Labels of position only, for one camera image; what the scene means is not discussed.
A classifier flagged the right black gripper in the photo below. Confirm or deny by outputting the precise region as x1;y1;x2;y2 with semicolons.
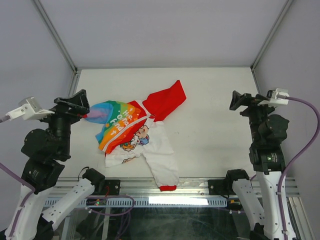
229;89;277;144

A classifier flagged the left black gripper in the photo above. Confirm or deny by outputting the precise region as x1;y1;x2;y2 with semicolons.
37;89;90;157

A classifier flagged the white red rainbow kids jacket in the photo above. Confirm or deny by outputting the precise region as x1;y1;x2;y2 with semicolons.
83;80;187;187

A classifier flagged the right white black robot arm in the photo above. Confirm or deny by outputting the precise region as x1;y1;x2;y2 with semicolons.
223;90;297;240

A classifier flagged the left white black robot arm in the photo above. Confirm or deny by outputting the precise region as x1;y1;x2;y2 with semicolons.
0;89;105;240

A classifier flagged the small black connector box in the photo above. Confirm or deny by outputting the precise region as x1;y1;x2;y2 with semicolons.
226;199;243;211

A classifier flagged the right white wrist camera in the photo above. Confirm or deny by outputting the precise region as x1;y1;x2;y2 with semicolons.
258;88;290;108

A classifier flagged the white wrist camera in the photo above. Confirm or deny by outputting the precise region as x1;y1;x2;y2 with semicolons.
258;88;290;108
4;96;55;121

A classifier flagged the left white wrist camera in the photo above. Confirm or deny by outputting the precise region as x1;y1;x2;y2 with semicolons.
4;96;55;121

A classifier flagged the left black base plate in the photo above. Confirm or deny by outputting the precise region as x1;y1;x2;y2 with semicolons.
93;179;121;196

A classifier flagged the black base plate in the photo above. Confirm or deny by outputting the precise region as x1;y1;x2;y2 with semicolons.
93;179;121;196
207;178;235;198

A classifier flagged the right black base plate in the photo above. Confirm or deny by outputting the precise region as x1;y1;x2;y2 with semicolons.
207;178;235;198

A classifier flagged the aluminium mounting rail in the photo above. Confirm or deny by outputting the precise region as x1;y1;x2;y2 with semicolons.
49;176;300;198

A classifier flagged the white slotted cable duct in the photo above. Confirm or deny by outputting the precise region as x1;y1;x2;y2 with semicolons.
41;197;228;208

